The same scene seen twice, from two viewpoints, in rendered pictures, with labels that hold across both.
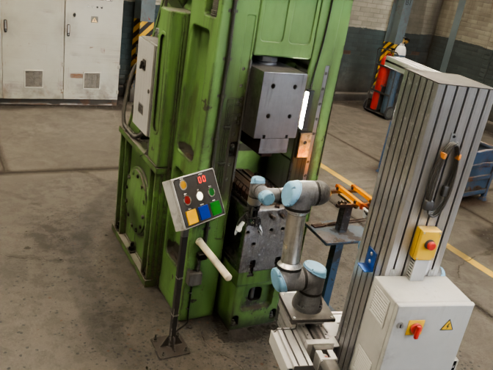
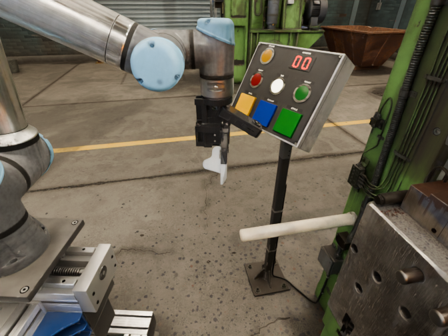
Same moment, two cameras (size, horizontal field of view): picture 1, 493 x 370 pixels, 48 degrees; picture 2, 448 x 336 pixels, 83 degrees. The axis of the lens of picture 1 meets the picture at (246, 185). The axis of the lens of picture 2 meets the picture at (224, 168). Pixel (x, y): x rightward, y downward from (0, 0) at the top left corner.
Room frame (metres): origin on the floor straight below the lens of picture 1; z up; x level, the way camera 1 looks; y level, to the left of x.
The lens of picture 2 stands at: (2.91, -0.60, 1.31)
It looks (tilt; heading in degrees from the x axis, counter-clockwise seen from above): 33 degrees down; 110
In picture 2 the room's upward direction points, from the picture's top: straight up
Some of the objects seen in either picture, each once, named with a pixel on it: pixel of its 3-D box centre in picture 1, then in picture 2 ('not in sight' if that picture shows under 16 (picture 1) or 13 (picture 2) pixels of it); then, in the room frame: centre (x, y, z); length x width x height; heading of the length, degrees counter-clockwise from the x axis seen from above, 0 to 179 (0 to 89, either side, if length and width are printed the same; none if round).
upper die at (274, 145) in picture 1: (257, 134); not in sight; (3.38, -0.02, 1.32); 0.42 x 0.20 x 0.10; 31
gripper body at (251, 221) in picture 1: (252, 214); (214, 120); (2.70, -0.06, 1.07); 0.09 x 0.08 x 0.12; 17
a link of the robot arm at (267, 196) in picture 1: (267, 195); (167, 51); (2.62, -0.11, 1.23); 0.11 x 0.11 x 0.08; 25
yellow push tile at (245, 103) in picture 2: (191, 216); (245, 105); (2.69, 0.27, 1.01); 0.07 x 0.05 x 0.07; 146
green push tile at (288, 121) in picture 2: (215, 208); (287, 123); (2.85, 0.15, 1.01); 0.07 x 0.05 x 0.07; 146
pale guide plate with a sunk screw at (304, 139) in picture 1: (303, 144); not in sight; (3.47, -0.33, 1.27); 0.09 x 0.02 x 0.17; 121
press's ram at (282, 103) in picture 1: (269, 97); not in sight; (3.40, -0.05, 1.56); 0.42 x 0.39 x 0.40; 31
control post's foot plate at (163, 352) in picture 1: (170, 341); (267, 272); (2.84, 0.31, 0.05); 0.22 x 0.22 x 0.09; 31
